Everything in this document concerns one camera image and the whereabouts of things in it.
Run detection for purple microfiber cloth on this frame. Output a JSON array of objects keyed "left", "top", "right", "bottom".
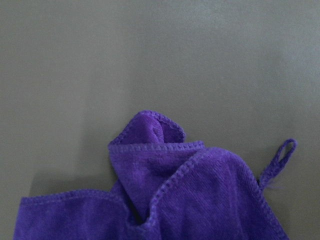
[{"left": 13, "top": 110, "right": 297, "bottom": 240}]

